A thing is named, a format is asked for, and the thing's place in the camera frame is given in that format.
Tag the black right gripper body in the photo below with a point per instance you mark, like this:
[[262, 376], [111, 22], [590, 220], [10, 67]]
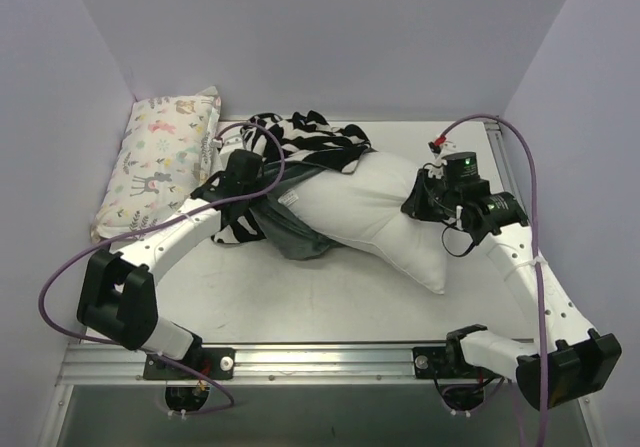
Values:
[[417, 199]]

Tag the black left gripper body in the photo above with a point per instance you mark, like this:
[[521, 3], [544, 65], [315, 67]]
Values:
[[232, 212]]

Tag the white pillow insert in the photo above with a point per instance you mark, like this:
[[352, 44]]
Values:
[[362, 210]]

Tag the zebra pillowcase with grey lining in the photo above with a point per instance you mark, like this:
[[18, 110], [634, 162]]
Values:
[[311, 146]]

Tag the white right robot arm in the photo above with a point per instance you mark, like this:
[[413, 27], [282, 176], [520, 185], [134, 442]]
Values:
[[568, 359]]

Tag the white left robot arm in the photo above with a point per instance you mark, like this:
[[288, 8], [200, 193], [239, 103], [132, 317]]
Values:
[[118, 297]]

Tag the floral animal print pillow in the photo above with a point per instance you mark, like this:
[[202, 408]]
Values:
[[167, 150]]

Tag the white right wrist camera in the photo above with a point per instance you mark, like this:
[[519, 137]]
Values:
[[441, 147]]

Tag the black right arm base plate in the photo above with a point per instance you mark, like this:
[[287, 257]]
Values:
[[431, 362]]

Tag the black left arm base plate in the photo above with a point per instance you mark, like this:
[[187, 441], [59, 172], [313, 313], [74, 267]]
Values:
[[216, 363]]

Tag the aluminium front rail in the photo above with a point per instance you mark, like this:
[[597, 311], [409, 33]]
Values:
[[296, 364]]

